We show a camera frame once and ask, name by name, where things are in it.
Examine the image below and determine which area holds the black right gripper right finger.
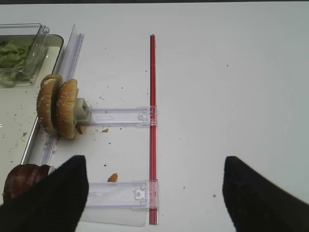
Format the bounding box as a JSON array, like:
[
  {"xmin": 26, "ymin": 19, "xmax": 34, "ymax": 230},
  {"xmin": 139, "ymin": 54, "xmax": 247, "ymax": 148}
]
[{"xmin": 223, "ymin": 156, "xmax": 309, "ymax": 232}]

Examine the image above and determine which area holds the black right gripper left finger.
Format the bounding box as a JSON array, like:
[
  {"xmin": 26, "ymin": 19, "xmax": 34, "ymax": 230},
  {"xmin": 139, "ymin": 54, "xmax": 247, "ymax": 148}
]
[{"xmin": 0, "ymin": 155, "xmax": 89, "ymax": 232}]

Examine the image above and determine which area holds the dark meat patty stack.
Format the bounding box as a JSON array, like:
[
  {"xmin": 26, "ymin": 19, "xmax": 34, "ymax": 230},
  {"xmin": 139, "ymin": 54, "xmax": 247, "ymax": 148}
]
[{"xmin": 2, "ymin": 164, "xmax": 54, "ymax": 203}]

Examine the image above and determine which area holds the bread crumb chunk on table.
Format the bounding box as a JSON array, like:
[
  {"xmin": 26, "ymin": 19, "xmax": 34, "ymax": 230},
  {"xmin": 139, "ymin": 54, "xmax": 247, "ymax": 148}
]
[{"xmin": 107, "ymin": 173, "xmax": 118, "ymax": 182}]

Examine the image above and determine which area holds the green lettuce pile in container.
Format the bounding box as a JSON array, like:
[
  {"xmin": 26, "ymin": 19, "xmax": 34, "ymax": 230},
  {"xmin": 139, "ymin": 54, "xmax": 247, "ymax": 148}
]
[{"xmin": 0, "ymin": 40, "xmax": 32, "ymax": 87}]

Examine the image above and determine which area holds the white upper right pusher block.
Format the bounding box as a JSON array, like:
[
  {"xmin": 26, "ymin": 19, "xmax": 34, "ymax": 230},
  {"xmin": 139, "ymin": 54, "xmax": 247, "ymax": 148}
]
[{"xmin": 73, "ymin": 98, "xmax": 91, "ymax": 124}]

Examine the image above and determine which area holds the sesame bun top front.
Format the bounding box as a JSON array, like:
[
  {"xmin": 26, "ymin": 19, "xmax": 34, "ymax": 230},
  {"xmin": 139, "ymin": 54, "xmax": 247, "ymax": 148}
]
[{"xmin": 55, "ymin": 79, "xmax": 78, "ymax": 139}]

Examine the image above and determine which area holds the sesame bun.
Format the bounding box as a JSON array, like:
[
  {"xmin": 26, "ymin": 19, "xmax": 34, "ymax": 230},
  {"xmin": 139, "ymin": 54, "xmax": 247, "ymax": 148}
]
[
  {"xmin": 55, "ymin": 79, "xmax": 78, "ymax": 139},
  {"xmin": 36, "ymin": 74, "xmax": 63, "ymax": 135}
]

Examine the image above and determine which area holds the red right guide rod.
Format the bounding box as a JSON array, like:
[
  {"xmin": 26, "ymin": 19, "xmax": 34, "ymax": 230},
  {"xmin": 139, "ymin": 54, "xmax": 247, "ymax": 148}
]
[{"xmin": 149, "ymin": 34, "xmax": 158, "ymax": 225}]

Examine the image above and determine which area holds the sesame bun top rear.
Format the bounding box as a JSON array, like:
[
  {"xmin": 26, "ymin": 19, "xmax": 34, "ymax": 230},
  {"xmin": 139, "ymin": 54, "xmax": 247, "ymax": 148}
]
[{"xmin": 36, "ymin": 74, "xmax": 63, "ymax": 135}]

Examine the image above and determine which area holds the silver metal tray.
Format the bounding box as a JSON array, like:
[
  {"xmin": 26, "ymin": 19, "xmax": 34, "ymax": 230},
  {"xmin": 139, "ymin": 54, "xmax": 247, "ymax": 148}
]
[{"xmin": 0, "ymin": 34, "xmax": 64, "ymax": 174}]

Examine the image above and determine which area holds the clear plastic salad container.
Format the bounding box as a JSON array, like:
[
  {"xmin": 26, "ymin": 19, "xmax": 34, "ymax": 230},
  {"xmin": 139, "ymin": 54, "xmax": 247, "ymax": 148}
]
[{"xmin": 0, "ymin": 23, "xmax": 50, "ymax": 87}]

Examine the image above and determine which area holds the clear right lower pusher rail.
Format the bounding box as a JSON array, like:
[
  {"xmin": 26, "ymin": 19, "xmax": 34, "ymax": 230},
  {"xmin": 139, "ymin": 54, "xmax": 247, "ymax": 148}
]
[{"xmin": 85, "ymin": 180, "xmax": 158, "ymax": 210}]

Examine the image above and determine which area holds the clear pusher rail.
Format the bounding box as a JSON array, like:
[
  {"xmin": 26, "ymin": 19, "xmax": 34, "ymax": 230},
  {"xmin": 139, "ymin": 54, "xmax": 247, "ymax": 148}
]
[
  {"xmin": 85, "ymin": 180, "xmax": 158, "ymax": 210},
  {"xmin": 79, "ymin": 106, "xmax": 157, "ymax": 127}
]

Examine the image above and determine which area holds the clear right upper pusher rail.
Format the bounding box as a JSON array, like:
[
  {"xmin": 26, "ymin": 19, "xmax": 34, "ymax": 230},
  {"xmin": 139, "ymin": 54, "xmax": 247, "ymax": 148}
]
[{"xmin": 79, "ymin": 106, "xmax": 157, "ymax": 127}]

